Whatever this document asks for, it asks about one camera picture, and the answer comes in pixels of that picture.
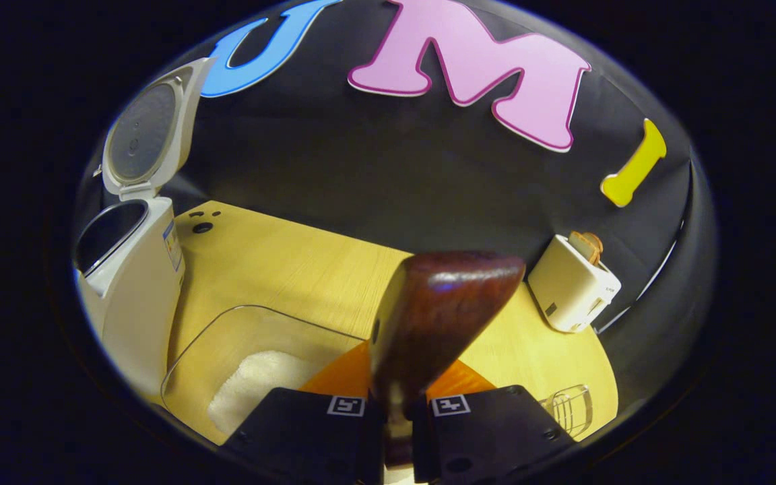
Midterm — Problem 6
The white rice cooker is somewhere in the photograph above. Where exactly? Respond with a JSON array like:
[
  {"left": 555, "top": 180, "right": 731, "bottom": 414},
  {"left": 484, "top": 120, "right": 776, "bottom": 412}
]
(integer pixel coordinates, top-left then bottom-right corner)
[{"left": 74, "top": 57, "right": 218, "bottom": 399}]

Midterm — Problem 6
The clear glass chopstick holder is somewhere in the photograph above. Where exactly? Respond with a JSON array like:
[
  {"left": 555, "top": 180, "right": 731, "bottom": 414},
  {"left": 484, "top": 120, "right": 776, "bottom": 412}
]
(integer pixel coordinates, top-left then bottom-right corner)
[{"left": 539, "top": 384, "right": 595, "bottom": 439}]

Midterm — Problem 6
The white toaster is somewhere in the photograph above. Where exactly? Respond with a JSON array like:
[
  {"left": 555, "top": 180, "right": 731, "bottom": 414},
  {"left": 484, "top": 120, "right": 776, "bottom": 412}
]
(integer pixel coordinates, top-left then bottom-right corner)
[{"left": 527, "top": 234, "right": 623, "bottom": 334}]

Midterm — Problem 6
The white rice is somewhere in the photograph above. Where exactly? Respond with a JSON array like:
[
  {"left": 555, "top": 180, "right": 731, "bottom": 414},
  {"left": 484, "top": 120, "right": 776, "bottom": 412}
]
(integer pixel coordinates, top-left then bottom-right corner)
[{"left": 207, "top": 350, "right": 322, "bottom": 436}]

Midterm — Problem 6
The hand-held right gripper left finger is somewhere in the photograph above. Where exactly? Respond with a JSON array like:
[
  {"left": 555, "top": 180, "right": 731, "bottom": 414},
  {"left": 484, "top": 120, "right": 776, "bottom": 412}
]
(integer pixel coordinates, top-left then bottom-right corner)
[{"left": 222, "top": 339, "right": 387, "bottom": 485}]

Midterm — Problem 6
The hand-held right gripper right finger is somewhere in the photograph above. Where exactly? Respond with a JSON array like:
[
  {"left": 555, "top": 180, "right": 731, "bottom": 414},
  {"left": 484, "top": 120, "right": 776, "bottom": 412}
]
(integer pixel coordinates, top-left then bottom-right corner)
[{"left": 411, "top": 360, "right": 577, "bottom": 485}]

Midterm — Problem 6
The brown wooden spoon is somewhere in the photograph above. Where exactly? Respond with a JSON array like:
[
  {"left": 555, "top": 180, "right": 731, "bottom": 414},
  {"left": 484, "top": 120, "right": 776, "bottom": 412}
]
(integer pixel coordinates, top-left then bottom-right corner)
[{"left": 367, "top": 251, "right": 527, "bottom": 470}]

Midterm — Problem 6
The clear plastic container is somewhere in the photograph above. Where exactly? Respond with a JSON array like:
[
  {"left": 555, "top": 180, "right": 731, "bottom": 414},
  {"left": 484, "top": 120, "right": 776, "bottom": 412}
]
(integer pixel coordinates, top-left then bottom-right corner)
[{"left": 160, "top": 304, "right": 366, "bottom": 446}]

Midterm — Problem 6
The brown toast slice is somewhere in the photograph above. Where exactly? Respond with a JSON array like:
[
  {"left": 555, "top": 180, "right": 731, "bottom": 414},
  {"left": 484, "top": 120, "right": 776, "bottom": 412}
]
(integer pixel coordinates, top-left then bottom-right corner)
[{"left": 569, "top": 230, "right": 605, "bottom": 265}]

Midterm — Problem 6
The white cable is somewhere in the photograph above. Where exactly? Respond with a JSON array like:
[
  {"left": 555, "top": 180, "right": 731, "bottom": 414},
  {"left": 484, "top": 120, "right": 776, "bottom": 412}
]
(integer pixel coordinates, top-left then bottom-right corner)
[{"left": 595, "top": 221, "right": 689, "bottom": 335}]

